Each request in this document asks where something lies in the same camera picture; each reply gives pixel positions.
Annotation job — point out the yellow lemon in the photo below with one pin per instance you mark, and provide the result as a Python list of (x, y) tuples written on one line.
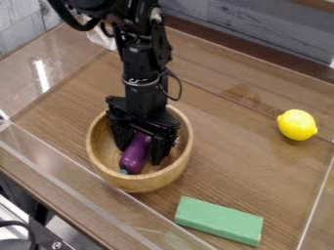
[(297, 125)]

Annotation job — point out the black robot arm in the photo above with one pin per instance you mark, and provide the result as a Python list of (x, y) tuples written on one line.
[(135, 24)]

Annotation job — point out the clear acrylic tray wall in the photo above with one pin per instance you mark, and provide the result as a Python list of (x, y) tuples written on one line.
[(45, 159)]

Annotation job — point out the purple toy eggplant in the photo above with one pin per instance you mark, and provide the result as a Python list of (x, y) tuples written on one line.
[(135, 154)]

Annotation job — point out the brown wooden bowl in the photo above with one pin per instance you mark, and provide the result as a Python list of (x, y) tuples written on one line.
[(154, 176)]

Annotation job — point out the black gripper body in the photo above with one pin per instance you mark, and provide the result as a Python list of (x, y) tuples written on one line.
[(143, 106)]

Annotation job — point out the green rectangular sponge block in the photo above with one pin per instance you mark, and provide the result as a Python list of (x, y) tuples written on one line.
[(220, 220)]

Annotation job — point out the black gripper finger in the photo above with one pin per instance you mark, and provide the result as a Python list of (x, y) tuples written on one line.
[(162, 142), (122, 131)]

